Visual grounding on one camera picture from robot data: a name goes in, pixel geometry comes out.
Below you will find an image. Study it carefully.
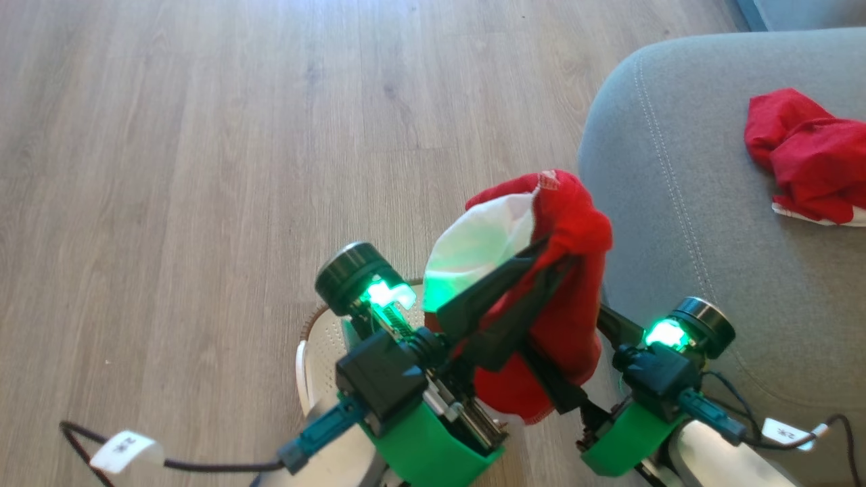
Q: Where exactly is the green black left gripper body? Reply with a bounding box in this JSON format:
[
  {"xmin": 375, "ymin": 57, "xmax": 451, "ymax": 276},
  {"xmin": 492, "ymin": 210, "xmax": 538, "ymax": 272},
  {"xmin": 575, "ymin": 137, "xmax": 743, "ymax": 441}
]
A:
[{"xmin": 314, "ymin": 241, "xmax": 509, "ymax": 487}]

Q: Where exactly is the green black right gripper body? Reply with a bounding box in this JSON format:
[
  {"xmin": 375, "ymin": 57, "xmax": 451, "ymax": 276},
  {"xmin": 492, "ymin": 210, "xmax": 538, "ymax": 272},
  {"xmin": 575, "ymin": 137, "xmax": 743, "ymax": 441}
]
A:
[{"xmin": 580, "ymin": 296, "xmax": 737, "ymax": 478}]

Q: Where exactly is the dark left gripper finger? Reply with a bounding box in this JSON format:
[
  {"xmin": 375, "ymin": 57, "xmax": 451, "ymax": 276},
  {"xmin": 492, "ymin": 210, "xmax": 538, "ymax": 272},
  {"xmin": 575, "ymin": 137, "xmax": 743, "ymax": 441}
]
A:
[
  {"xmin": 465, "ymin": 253, "xmax": 580, "ymax": 374},
  {"xmin": 436, "ymin": 239, "xmax": 550, "ymax": 340}
]

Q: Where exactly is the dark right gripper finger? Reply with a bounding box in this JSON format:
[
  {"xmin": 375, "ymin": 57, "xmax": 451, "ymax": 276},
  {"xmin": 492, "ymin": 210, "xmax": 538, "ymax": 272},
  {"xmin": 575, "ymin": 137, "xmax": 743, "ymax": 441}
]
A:
[
  {"xmin": 595, "ymin": 304, "xmax": 647, "ymax": 354},
  {"xmin": 517, "ymin": 344, "xmax": 589, "ymax": 415}
]

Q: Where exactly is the red garment with white patch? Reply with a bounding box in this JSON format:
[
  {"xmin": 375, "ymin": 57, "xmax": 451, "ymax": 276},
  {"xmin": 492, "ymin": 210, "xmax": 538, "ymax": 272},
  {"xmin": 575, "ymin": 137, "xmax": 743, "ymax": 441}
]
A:
[{"xmin": 422, "ymin": 169, "xmax": 614, "ymax": 426}]

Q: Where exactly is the plain red garment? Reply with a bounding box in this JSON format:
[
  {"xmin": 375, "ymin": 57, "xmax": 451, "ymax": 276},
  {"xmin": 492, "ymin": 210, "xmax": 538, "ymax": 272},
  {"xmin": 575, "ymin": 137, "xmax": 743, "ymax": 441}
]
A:
[{"xmin": 744, "ymin": 88, "xmax": 866, "ymax": 227}]

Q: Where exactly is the white perforated laundry basket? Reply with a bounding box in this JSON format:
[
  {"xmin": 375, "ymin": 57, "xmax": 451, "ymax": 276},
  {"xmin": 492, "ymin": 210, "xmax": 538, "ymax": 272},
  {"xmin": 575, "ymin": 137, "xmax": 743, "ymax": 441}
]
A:
[{"xmin": 296, "ymin": 279, "xmax": 434, "ymax": 423}]

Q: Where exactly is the grey fabric sofa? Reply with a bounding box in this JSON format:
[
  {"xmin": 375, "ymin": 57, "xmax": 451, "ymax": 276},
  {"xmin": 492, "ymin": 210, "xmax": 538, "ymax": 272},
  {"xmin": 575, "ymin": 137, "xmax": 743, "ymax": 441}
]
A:
[{"xmin": 578, "ymin": 27, "xmax": 866, "ymax": 487}]

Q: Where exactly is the right camera cable, teal plug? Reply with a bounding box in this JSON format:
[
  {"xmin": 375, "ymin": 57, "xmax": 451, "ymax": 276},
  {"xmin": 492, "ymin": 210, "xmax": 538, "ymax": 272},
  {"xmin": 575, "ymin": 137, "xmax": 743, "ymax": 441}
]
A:
[{"xmin": 677, "ymin": 369, "xmax": 861, "ymax": 487}]

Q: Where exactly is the camera cable, teal plug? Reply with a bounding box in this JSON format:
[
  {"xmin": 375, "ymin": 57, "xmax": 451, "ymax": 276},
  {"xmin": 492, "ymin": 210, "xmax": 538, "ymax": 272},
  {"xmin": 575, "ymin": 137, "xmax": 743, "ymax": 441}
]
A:
[
  {"xmin": 59, "ymin": 395, "xmax": 370, "ymax": 487},
  {"xmin": 677, "ymin": 369, "xmax": 861, "ymax": 487}
]

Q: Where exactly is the left camera cable, teal plug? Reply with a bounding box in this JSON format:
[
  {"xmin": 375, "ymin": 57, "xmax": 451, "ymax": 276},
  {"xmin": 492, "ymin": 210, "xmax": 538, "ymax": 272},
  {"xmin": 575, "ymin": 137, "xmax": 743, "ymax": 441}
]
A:
[{"xmin": 59, "ymin": 395, "xmax": 370, "ymax": 487}]

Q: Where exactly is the white right cable label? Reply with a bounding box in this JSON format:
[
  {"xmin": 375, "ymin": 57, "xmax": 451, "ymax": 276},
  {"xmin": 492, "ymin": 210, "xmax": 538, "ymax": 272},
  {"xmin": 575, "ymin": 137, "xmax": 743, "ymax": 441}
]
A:
[{"xmin": 760, "ymin": 417, "xmax": 830, "ymax": 451}]

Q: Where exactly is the white cable label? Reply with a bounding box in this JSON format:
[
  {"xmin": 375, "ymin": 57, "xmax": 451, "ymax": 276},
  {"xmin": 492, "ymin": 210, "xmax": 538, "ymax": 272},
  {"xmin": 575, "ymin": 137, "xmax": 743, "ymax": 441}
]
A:
[
  {"xmin": 89, "ymin": 430, "xmax": 165, "ymax": 475},
  {"xmin": 760, "ymin": 417, "xmax": 830, "ymax": 451}
]

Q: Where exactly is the white left cable label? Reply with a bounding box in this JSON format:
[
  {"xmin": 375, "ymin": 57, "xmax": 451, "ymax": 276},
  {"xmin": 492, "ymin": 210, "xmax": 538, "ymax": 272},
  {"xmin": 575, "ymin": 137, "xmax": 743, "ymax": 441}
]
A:
[{"xmin": 89, "ymin": 430, "xmax": 165, "ymax": 475}]

